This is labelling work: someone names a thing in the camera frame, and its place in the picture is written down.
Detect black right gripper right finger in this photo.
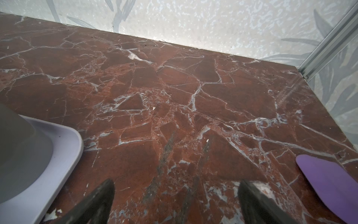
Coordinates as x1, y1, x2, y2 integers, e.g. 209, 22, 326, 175
238, 180, 297, 224

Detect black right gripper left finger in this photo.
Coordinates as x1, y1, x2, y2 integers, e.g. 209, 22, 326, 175
56, 179, 115, 224

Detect grey ceramic mug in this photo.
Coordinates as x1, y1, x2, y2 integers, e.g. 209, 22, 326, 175
1, 105, 53, 203

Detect lavender plastic tray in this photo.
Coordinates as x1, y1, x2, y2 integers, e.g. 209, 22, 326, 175
1, 116, 84, 224

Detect purple silicone spatula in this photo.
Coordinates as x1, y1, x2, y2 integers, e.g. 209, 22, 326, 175
296, 155, 358, 224

